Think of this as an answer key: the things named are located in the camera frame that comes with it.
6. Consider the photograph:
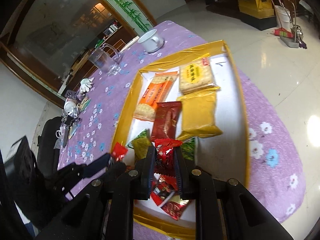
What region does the purple floral tablecloth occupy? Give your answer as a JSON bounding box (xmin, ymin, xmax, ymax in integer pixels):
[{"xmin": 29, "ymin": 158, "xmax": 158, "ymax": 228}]
[{"xmin": 57, "ymin": 21, "xmax": 306, "ymax": 222}]

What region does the red black candy pack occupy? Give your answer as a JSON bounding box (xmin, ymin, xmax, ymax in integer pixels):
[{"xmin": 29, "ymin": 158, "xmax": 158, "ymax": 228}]
[{"xmin": 150, "ymin": 174, "xmax": 178, "ymax": 207}]

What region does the dark red snack pack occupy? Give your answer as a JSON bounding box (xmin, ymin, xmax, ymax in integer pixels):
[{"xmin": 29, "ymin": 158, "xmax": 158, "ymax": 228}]
[{"xmin": 150, "ymin": 101, "xmax": 182, "ymax": 142}]

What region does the yellow label cracker pack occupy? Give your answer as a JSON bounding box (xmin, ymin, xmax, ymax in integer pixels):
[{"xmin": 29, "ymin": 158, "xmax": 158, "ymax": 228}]
[{"xmin": 179, "ymin": 53, "xmax": 220, "ymax": 95}]

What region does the black tablet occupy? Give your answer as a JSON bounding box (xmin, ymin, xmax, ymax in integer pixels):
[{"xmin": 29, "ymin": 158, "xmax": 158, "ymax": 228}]
[{"xmin": 62, "ymin": 126, "xmax": 70, "ymax": 148}]

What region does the dustpan and broom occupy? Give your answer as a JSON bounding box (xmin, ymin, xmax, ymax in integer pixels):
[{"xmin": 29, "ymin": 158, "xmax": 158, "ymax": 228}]
[{"xmin": 273, "ymin": 2, "xmax": 307, "ymax": 49}]

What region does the orange soda cracker pack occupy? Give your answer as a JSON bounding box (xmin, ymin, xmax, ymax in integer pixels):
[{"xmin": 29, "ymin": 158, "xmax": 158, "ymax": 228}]
[{"xmin": 133, "ymin": 72, "xmax": 178, "ymax": 121}]

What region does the small red candy pack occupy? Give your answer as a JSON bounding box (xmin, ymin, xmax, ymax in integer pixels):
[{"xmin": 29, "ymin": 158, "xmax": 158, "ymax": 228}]
[{"xmin": 111, "ymin": 142, "xmax": 128, "ymax": 161}]

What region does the black camera device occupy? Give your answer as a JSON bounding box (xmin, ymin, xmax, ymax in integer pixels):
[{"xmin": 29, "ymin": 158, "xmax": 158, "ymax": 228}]
[{"xmin": 62, "ymin": 115, "xmax": 81, "ymax": 127}]

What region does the white ceramic mug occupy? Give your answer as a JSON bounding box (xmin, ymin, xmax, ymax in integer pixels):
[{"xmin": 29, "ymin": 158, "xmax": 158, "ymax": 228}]
[{"xmin": 137, "ymin": 29, "xmax": 164, "ymax": 53}]

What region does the black phone stand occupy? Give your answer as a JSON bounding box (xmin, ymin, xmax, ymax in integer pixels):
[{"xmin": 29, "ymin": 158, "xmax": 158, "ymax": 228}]
[{"xmin": 65, "ymin": 90, "xmax": 77, "ymax": 100}]

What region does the white glove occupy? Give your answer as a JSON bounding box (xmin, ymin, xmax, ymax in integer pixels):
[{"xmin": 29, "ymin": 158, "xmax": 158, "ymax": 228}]
[{"xmin": 80, "ymin": 77, "xmax": 94, "ymax": 94}]

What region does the dark red chocolate bar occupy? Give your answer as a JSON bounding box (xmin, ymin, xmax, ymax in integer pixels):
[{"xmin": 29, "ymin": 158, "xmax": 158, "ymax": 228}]
[{"xmin": 161, "ymin": 194, "xmax": 191, "ymax": 220}]

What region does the plain yellow snack pack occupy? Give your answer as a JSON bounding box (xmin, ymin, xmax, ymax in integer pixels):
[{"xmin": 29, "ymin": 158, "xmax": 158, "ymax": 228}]
[{"xmin": 177, "ymin": 88, "xmax": 223, "ymax": 141}]

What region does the black office chair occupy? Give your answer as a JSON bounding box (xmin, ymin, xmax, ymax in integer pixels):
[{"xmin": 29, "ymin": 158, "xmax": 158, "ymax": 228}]
[{"xmin": 37, "ymin": 116, "xmax": 61, "ymax": 177}]

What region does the green triangular snack pack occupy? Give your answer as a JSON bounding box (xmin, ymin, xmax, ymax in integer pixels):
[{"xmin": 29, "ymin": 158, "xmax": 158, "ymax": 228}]
[{"xmin": 181, "ymin": 137, "xmax": 199, "ymax": 162}]

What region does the colourful booklet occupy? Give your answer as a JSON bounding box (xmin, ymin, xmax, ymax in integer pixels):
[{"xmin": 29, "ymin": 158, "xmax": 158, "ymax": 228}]
[{"xmin": 68, "ymin": 122, "xmax": 80, "ymax": 140}]

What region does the green cracker packet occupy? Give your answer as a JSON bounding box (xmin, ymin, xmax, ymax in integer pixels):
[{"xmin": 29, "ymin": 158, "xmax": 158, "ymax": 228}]
[{"xmin": 79, "ymin": 96, "xmax": 91, "ymax": 112}]

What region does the yellow taped cardboard box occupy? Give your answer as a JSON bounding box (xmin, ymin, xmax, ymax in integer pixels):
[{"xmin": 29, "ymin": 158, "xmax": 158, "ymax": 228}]
[{"xmin": 109, "ymin": 39, "xmax": 252, "ymax": 240}]

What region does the glass water pitcher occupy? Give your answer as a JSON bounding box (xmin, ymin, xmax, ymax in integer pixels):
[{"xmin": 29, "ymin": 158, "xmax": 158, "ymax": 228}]
[{"xmin": 88, "ymin": 43, "xmax": 121, "ymax": 76}]

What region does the white bucket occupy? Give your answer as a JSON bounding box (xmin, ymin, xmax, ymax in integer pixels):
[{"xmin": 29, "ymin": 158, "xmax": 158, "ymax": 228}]
[{"xmin": 274, "ymin": 5, "xmax": 291, "ymax": 31}]

